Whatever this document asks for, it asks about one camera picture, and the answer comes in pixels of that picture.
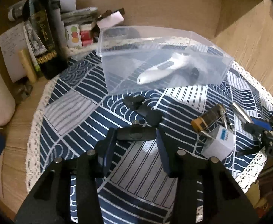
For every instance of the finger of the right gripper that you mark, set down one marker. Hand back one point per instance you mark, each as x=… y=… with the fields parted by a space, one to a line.
x=257 y=132
x=244 y=117

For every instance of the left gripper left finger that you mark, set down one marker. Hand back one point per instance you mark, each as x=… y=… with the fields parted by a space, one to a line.
x=104 y=151

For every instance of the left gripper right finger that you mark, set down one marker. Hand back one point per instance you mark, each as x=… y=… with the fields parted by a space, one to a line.
x=168 y=153

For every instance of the small white box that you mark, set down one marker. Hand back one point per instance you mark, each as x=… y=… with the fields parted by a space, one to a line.
x=221 y=144

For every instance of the black remote key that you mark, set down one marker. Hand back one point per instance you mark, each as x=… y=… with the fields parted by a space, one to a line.
x=136 y=132

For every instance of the blue white patterned round mat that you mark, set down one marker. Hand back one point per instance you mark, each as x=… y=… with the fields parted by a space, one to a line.
x=75 y=112

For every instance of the black clip object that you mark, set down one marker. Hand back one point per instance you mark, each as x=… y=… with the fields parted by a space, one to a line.
x=136 y=104

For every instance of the white electronic thermometer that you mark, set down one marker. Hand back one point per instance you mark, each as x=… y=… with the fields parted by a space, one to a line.
x=175 y=62

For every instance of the clear plastic storage box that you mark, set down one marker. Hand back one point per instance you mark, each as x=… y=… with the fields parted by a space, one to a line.
x=127 y=51

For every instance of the yellow wooden stick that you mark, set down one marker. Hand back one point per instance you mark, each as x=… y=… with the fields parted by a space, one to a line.
x=27 y=65

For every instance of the red small box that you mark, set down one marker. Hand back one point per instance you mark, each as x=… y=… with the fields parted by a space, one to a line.
x=86 y=37

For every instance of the white box fruit print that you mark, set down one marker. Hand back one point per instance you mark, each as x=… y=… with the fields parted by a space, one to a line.
x=73 y=37

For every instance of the white pink open box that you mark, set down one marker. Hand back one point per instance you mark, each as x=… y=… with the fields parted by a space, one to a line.
x=108 y=19

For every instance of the stack of papers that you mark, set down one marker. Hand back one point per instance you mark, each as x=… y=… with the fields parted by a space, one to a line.
x=66 y=11

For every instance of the white paper note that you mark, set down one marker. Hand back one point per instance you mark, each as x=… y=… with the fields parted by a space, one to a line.
x=11 y=42

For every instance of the dark wine bottle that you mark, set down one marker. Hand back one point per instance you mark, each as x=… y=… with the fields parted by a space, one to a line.
x=51 y=61

